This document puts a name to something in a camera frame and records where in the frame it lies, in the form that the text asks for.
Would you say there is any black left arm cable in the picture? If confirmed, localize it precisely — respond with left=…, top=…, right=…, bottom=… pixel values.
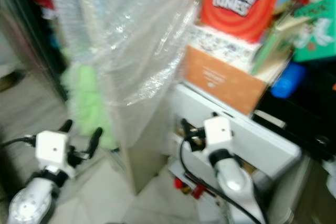
left=0, top=136, right=38, bottom=148

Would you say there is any clear bubble wrap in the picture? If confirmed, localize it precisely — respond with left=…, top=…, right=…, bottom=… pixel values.
left=52, top=0, right=200, bottom=146

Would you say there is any blue container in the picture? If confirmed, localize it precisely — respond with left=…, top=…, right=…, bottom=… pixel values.
left=270, top=61, right=308, bottom=99

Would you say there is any white cabinet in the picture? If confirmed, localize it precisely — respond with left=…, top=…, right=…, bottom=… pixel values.
left=168, top=82, right=302, bottom=183

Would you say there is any orange cardboard box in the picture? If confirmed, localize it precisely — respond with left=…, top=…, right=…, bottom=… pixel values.
left=181, top=46, right=268, bottom=115

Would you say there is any white patterned box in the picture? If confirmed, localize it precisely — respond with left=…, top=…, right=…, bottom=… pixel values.
left=189, top=24, right=260, bottom=70

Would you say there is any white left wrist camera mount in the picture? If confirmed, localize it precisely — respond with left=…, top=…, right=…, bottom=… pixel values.
left=35, top=131, right=70, bottom=177

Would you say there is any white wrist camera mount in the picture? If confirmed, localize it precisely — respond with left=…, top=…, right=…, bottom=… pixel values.
left=204, top=116, right=234, bottom=151
left=35, top=131, right=70, bottom=177

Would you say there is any beige wooden wardrobe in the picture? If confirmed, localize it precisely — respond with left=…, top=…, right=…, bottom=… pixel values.
left=73, top=0, right=182, bottom=194

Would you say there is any red Looney Tunes box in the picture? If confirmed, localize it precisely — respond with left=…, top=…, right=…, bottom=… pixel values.
left=199, top=0, right=289, bottom=44

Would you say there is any black shelf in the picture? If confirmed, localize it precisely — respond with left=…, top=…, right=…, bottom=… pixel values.
left=252, top=77, right=336, bottom=162

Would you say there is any light green ruffled dress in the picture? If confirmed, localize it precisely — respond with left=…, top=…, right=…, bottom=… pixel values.
left=60, top=61, right=119, bottom=150

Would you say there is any red toy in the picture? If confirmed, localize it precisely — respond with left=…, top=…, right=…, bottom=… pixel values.
left=173, top=177, right=208, bottom=199

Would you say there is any green book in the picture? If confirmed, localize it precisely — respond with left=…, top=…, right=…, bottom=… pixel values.
left=291, top=0, right=336, bottom=63

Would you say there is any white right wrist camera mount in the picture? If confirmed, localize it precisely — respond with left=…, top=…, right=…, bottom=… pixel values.
left=204, top=116, right=234, bottom=151

